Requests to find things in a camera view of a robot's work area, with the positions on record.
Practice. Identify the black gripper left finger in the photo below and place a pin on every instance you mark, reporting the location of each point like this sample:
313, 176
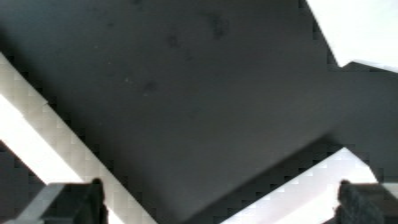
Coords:
68, 204

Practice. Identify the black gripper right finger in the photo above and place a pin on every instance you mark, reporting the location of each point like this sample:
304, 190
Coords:
368, 204

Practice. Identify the white drawer cabinet box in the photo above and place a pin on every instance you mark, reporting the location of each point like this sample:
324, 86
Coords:
359, 26

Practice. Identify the white L-shaped table fence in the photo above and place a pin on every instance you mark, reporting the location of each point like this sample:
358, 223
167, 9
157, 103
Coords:
222, 138

